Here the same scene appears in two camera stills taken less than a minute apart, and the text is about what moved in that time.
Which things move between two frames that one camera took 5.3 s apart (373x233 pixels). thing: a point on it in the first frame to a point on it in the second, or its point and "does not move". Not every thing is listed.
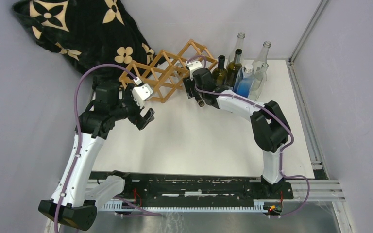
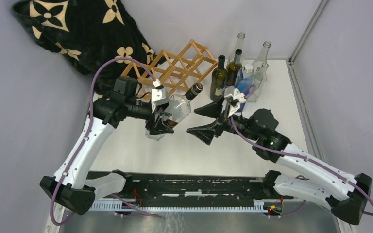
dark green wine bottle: x=234 y=68 does not move
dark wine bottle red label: x=220 y=74 does not move
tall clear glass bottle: x=261 y=59 does not move
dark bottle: x=199 y=100 to x=178 y=108
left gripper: x=128 y=95 to x=159 y=127
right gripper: x=189 y=86 to x=205 y=133
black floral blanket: x=87 y=33 does not move
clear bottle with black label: x=239 y=45 does not move
